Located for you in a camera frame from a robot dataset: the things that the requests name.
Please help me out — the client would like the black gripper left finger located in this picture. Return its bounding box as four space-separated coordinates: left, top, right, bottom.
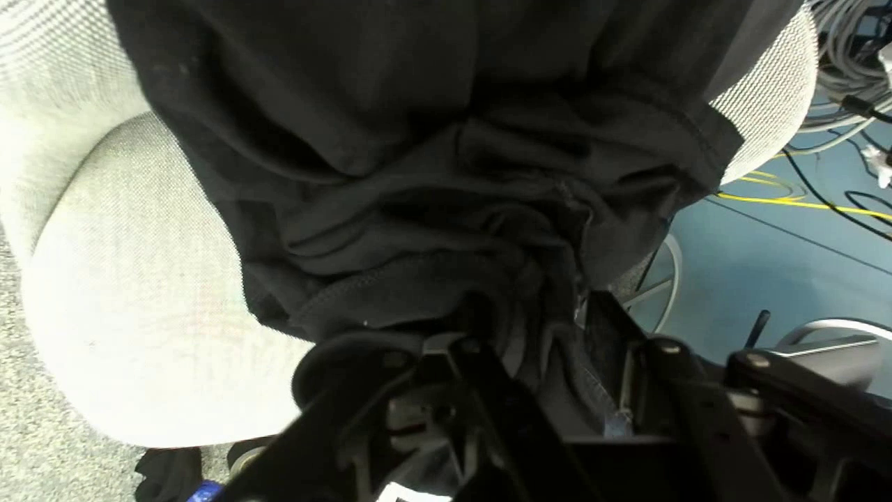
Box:
221 331 601 502

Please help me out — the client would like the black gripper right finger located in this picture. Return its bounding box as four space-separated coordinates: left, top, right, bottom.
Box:
581 287 892 502

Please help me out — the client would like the black cloth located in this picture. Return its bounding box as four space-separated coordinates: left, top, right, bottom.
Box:
103 0 808 440

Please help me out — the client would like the metal chair base leg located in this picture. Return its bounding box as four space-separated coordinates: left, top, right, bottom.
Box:
767 315 892 391

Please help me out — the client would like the grey fabric chair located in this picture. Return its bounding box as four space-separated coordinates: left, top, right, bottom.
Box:
0 0 823 451

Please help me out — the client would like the black fabric piece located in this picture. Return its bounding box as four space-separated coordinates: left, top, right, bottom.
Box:
130 444 238 502

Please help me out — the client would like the white cable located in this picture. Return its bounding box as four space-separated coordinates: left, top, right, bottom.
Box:
615 232 687 315

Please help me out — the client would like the yellow cable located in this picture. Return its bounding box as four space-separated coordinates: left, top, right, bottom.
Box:
712 170 892 230

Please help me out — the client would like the thin black floor cable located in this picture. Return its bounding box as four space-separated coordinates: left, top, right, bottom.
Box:
778 146 892 245

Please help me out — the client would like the grey cable bundle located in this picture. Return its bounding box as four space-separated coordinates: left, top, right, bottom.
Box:
805 0 892 107

